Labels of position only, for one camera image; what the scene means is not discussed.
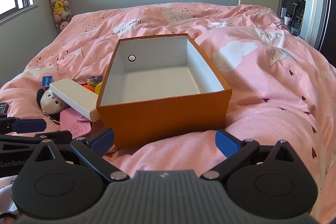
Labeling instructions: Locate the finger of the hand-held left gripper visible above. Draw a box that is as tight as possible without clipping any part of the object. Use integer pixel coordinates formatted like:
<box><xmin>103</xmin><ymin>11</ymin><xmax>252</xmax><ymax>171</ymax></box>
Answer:
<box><xmin>0</xmin><ymin>114</ymin><xmax>47</xmax><ymax>134</ymax></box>
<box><xmin>0</xmin><ymin>130</ymin><xmax>73</xmax><ymax>147</ymax></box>

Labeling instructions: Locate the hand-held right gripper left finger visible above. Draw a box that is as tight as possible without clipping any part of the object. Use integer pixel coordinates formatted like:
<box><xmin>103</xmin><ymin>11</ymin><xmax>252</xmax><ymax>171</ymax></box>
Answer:
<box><xmin>22</xmin><ymin>128</ymin><xmax>130</xmax><ymax>182</ymax></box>

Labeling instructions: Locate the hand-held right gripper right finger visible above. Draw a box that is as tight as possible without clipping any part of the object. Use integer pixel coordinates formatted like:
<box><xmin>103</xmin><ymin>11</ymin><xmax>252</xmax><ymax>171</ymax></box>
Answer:
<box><xmin>200</xmin><ymin>129</ymin><xmax>314</xmax><ymax>182</ymax></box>

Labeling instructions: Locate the pink pouch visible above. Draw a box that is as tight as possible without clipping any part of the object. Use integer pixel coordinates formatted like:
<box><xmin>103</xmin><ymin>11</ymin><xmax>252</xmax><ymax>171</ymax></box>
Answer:
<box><xmin>60</xmin><ymin>107</ymin><xmax>92</xmax><ymax>139</ymax></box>

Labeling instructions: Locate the panda plush keychain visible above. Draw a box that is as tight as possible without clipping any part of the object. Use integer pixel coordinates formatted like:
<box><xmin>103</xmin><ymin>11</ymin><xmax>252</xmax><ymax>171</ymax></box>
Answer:
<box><xmin>36</xmin><ymin>88</ymin><xmax>70</xmax><ymax>125</ymax></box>

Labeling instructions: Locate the small white box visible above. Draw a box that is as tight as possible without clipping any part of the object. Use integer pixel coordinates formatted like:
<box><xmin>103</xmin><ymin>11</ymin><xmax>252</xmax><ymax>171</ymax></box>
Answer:
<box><xmin>49</xmin><ymin>78</ymin><xmax>101</xmax><ymax>122</ymax></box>

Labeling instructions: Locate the blue name tag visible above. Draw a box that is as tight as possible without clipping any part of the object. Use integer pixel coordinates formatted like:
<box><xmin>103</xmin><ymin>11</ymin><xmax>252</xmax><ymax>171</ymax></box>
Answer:
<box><xmin>41</xmin><ymin>76</ymin><xmax>54</xmax><ymax>88</ymax></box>

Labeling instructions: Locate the calico cat plush blue outfit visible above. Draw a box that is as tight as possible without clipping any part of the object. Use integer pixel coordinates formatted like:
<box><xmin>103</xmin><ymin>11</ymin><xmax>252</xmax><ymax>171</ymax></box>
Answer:
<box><xmin>72</xmin><ymin>79</ymin><xmax>96</xmax><ymax>92</ymax></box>

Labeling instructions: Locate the dark picture card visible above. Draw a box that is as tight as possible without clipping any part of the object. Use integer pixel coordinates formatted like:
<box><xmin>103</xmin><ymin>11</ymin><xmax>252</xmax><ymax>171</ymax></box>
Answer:
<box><xmin>84</xmin><ymin>75</ymin><xmax>104</xmax><ymax>84</ymax></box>

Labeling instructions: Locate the orange cardboard box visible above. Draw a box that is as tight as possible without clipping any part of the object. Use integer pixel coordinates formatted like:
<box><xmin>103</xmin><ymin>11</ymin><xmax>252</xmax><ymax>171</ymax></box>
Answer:
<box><xmin>96</xmin><ymin>33</ymin><xmax>233</xmax><ymax>149</ymax></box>

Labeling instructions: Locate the pink printed blanket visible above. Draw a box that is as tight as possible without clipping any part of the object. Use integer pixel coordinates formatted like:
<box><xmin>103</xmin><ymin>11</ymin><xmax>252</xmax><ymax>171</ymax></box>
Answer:
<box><xmin>0</xmin><ymin>2</ymin><xmax>336</xmax><ymax>224</ymax></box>

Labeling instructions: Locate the column of plush toys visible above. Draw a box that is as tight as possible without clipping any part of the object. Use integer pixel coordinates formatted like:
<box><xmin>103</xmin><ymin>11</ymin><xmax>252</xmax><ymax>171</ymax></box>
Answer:
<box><xmin>47</xmin><ymin>0</ymin><xmax>72</xmax><ymax>31</ymax></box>

